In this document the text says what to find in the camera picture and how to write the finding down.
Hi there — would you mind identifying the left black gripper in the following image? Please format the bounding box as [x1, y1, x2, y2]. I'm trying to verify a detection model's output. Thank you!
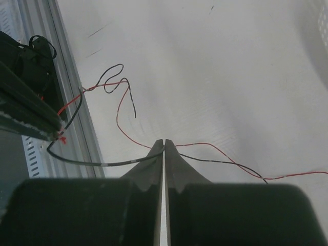
[1, 31, 62, 141]

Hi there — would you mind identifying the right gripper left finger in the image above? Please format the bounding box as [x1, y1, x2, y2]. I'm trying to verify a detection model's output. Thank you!
[121, 139, 164, 192]

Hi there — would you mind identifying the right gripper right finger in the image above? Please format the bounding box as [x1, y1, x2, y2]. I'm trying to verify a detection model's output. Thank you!
[165, 139, 211, 193]

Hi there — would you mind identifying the thin black wire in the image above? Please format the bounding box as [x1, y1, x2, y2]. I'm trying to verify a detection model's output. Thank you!
[46, 64, 269, 184]

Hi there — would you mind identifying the white round-hole basket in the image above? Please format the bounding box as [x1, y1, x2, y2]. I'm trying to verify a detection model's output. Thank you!
[298, 1, 327, 87]

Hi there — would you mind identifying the white slotted cable duct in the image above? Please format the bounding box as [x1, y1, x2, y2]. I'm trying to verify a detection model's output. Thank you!
[1, 1, 42, 179]

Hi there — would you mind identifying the aluminium mounting rail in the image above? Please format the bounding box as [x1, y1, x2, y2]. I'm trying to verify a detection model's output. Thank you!
[15, 0, 106, 179]

